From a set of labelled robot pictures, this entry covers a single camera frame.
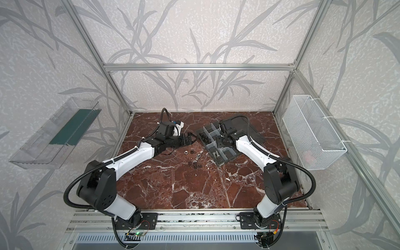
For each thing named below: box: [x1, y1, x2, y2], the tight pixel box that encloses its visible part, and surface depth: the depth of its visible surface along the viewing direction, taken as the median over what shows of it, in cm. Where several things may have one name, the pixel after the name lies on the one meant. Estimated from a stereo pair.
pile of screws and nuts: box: [183, 150, 204, 170], surface depth 96 cm
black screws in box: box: [198, 131, 212, 144], surface depth 105 cm
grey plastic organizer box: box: [196, 122, 242, 167], surface depth 101 cm
